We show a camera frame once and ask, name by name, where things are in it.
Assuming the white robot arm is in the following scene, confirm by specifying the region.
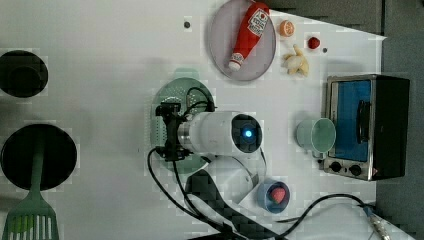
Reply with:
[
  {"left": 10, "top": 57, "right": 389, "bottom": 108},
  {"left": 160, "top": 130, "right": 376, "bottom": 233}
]
[{"left": 155, "top": 103, "right": 281, "bottom": 239}]

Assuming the red ketchup bottle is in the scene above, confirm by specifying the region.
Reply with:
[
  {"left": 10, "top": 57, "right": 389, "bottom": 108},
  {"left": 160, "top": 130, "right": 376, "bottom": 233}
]
[{"left": 228, "top": 2, "right": 269, "bottom": 71}]

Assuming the green strainer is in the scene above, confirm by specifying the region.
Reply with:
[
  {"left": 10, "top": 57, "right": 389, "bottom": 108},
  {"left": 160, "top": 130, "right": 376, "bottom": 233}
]
[{"left": 149, "top": 67, "right": 218, "bottom": 176}]

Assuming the small black stove burner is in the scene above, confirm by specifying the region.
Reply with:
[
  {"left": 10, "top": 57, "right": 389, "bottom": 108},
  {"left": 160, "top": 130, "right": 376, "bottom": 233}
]
[{"left": 0, "top": 50, "right": 49, "bottom": 98}]

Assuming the blue bowl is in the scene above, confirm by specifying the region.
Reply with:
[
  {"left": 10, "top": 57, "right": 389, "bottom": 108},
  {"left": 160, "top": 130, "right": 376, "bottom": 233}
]
[{"left": 257, "top": 179, "right": 290, "bottom": 214}]

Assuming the red strawberry on table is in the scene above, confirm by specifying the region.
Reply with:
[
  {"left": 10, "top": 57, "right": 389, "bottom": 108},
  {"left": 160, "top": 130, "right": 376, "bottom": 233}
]
[{"left": 307, "top": 37, "right": 321, "bottom": 50}]

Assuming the black toaster oven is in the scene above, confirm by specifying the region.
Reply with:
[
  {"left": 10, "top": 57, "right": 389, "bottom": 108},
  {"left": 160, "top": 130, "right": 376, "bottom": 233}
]
[{"left": 323, "top": 74, "right": 410, "bottom": 181}]

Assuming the grey round plate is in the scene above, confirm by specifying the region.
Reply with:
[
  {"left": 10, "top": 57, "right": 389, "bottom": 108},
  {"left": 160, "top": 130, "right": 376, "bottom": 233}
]
[{"left": 208, "top": 0, "right": 276, "bottom": 81}]

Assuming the green cup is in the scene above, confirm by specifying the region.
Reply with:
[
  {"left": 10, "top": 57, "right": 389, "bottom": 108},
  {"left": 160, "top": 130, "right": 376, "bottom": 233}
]
[{"left": 296, "top": 118, "right": 336, "bottom": 159}]

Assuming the peeled banana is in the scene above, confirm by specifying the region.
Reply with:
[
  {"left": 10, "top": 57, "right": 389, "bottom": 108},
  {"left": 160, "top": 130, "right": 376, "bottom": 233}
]
[{"left": 283, "top": 44, "right": 309, "bottom": 77}]

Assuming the orange half slice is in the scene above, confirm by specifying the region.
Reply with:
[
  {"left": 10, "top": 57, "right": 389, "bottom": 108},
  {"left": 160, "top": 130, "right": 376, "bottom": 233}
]
[{"left": 279, "top": 20, "right": 295, "bottom": 37}]

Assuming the large black stove burner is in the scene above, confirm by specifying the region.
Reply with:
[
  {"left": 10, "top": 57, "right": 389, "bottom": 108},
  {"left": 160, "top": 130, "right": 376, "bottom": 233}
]
[{"left": 1, "top": 124, "right": 77, "bottom": 191}]

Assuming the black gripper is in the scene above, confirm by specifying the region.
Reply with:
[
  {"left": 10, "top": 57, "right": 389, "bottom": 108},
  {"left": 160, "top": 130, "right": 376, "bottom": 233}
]
[{"left": 155, "top": 102, "right": 191, "bottom": 162}]

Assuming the green spatula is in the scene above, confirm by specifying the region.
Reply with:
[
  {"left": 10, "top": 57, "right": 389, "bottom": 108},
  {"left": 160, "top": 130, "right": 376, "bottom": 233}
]
[{"left": 1, "top": 130, "right": 59, "bottom": 240}]

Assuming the red strawberry in bowl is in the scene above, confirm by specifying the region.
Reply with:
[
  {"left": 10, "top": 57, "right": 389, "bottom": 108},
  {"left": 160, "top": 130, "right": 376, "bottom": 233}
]
[{"left": 269, "top": 187, "right": 286, "bottom": 204}]

